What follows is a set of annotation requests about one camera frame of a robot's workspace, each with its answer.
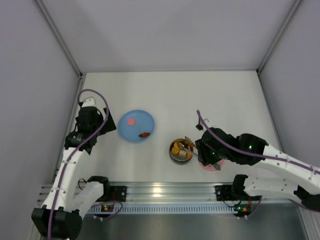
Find metal tongs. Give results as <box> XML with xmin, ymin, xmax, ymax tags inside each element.
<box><xmin>178</xmin><ymin>136</ymin><xmax>222</xmax><ymax>171</ymax></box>

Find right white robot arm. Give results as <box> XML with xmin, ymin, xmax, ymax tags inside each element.
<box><xmin>195</xmin><ymin>127</ymin><xmax>320</xmax><ymax>212</ymax></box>

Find blue plastic plate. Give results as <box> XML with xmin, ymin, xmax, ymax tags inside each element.
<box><xmin>117</xmin><ymin>109</ymin><xmax>156</xmax><ymax>143</ymax></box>

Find left aluminium frame post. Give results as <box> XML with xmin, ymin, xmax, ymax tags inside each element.
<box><xmin>34</xmin><ymin>0</ymin><xmax>84</xmax><ymax>77</ymax></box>

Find right aluminium frame post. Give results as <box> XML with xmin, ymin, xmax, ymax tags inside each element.
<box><xmin>256</xmin><ymin>0</ymin><xmax>306</xmax><ymax>75</ymax></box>

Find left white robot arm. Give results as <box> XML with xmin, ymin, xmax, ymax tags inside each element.
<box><xmin>31</xmin><ymin>105</ymin><xmax>116</xmax><ymax>240</ymax></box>

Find aluminium frame post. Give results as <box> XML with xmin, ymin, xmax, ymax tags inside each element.
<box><xmin>34</xmin><ymin>0</ymin><xmax>84</xmax><ymax>77</ymax></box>
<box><xmin>256</xmin><ymin>0</ymin><xmax>306</xmax><ymax>75</ymax></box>

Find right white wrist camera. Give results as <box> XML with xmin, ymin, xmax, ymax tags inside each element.
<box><xmin>195</xmin><ymin>118</ymin><xmax>210</xmax><ymax>132</ymax></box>

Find beige cube food piece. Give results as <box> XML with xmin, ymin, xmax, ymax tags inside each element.
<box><xmin>179</xmin><ymin>151</ymin><xmax>188</xmax><ymax>158</ymax></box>

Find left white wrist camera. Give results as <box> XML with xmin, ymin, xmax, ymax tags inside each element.
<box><xmin>81</xmin><ymin>97</ymin><xmax>96</xmax><ymax>108</ymax></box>

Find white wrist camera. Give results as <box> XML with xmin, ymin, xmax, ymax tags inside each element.
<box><xmin>81</xmin><ymin>97</ymin><xmax>96</xmax><ymax>108</ymax></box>
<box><xmin>195</xmin><ymin>118</ymin><xmax>210</xmax><ymax>132</ymax></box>

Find pink round lid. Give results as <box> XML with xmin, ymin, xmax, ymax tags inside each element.
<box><xmin>199</xmin><ymin>159</ymin><xmax>225</xmax><ymax>172</ymax></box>

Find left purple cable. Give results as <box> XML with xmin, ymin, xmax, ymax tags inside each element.
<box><xmin>47</xmin><ymin>88</ymin><xmax>123</xmax><ymax>240</ymax></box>

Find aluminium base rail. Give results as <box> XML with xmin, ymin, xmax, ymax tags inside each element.
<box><xmin>39</xmin><ymin>181</ymin><xmax>276</xmax><ymax>204</ymax></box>

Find pink round food piece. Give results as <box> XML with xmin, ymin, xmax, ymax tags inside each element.
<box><xmin>127</xmin><ymin>118</ymin><xmax>136</xmax><ymax>126</ymax></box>

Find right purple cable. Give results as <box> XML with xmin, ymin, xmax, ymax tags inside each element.
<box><xmin>196</xmin><ymin>109</ymin><xmax>320</xmax><ymax>213</ymax></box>

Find round steel lunch box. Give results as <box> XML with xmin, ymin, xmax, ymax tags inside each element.
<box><xmin>168</xmin><ymin>137</ymin><xmax>195</xmax><ymax>165</ymax></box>

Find purple cable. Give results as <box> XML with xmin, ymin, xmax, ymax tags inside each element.
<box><xmin>196</xmin><ymin>109</ymin><xmax>320</xmax><ymax>213</ymax></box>
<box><xmin>47</xmin><ymin>88</ymin><xmax>123</xmax><ymax>240</ymax></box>

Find red-brown shrimp food piece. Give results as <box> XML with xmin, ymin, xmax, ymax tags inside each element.
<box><xmin>138</xmin><ymin>132</ymin><xmax>151</xmax><ymax>139</ymax></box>

